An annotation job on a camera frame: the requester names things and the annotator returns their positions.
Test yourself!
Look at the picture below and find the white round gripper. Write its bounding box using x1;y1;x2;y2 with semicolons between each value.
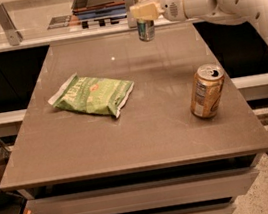
130;0;188;22

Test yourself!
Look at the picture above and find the silver blue redbull can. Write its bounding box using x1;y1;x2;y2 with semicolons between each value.
133;0;155;42

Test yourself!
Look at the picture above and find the gold soda can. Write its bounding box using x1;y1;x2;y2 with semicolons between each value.
190;63;225;119

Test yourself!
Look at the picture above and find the green chip bag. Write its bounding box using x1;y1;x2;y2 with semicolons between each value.
48;74;134;119

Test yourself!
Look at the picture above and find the upper grey drawer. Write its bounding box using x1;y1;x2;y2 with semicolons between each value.
27;168;258;214

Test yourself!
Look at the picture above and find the middle metal rail bracket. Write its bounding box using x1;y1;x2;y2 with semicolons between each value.
124;0;136;29

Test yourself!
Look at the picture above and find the metal rail bracket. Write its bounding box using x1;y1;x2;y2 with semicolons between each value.
124;0;136;29
0;3;23;46

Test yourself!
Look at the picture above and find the left metal rail bracket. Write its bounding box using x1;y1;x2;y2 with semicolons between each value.
0;3;23;46

